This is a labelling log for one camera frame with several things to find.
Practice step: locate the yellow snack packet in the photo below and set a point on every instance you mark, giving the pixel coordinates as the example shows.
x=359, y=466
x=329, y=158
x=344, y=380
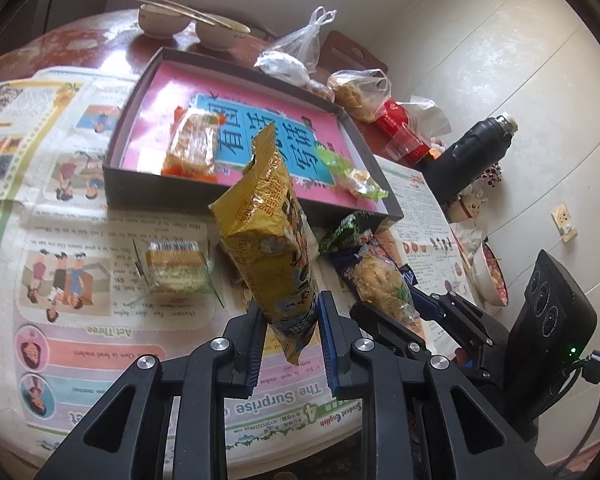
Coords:
x=265, y=240

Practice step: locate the wall socket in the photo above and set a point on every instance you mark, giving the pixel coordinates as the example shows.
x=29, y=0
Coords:
x=562, y=217

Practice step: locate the wooden chopstick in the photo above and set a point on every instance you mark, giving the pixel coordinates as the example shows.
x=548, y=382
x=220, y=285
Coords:
x=175, y=10
x=195, y=12

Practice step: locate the clear crisp packet green print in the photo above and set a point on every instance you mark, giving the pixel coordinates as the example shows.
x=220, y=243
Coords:
x=380, y=280

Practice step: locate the white cat figurine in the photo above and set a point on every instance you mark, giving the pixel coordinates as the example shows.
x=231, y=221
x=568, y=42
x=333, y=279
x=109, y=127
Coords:
x=467, y=207

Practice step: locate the spotted small ornament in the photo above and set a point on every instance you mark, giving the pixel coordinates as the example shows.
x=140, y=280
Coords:
x=491, y=176

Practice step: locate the green egg roll packet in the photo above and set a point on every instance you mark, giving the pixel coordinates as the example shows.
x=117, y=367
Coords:
x=335, y=160

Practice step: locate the black thermos bottle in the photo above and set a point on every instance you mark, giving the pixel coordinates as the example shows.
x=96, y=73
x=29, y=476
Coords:
x=470, y=155

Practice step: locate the orange snack packet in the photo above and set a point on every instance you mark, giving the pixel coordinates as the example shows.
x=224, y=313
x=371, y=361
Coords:
x=192, y=142

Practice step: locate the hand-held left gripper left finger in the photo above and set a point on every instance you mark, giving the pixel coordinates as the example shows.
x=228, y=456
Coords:
x=252, y=355

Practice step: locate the cartoon newspaper sheet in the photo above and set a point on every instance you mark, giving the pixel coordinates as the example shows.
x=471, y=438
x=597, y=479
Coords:
x=420, y=210
x=105, y=320
x=30, y=125

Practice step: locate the blue cookie packet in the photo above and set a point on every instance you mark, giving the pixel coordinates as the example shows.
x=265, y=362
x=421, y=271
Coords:
x=344, y=266

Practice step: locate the bowl of red food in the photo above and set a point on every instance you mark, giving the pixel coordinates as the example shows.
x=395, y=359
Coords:
x=492, y=277

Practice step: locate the plastic bag of fried food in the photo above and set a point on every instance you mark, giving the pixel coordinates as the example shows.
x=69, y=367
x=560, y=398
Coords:
x=357, y=92

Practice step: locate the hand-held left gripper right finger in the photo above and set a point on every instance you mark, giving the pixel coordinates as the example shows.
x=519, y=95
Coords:
x=327, y=345

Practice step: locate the green black pea packet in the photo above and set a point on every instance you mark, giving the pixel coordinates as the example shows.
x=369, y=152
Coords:
x=342, y=237

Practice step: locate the crumpled white plastic bag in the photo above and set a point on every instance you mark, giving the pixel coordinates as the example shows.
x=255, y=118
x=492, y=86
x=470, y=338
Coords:
x=282, y=66

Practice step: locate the clear plastic cup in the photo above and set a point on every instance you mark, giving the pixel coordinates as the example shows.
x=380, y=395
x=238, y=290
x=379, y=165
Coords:
x=402, y=142

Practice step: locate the red tissue pack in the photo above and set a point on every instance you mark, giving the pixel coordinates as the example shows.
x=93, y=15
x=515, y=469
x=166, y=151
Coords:
x=395, y=115

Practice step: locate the wooden chair back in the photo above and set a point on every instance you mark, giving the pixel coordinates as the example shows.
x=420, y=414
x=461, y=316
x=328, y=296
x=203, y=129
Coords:
x=350, y=52

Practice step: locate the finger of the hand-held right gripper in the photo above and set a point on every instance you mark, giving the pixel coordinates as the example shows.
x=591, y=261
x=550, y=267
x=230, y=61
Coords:
x=422, y=302
x=390, y=327

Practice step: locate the clear biscuit packet gold label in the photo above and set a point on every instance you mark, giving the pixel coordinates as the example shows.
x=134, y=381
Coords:
x=175, y=265

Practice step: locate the cream ceramic bowl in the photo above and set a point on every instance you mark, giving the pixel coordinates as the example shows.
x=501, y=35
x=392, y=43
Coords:
x=222, y=37
x=162, y=22

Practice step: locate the grey shallow box pink lining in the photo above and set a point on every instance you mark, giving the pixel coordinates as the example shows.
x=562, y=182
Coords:
x=165, y=90

